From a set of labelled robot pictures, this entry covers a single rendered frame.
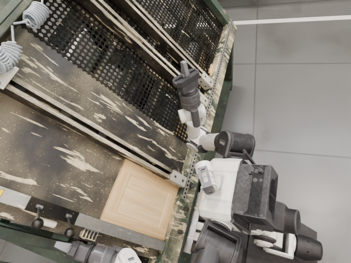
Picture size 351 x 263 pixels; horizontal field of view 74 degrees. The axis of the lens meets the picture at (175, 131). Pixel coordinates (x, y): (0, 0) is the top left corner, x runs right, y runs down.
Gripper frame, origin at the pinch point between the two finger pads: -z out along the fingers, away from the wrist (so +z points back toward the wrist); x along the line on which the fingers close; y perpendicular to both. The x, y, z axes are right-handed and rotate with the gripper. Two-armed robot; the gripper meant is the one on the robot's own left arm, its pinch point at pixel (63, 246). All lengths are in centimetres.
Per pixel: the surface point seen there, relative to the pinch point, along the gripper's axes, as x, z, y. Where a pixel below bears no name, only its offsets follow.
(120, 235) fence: 23.4, 17.7, 8.8
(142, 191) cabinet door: 28.2, 20.7, 31.9
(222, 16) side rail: 34, 36, 194
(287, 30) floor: 99, 132, 305
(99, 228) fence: 17.1, 8.0, 8.7
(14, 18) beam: -26, -47, 68
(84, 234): 16.6, 3.0, 5.0
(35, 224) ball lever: -8.6, -10.0, 4.6
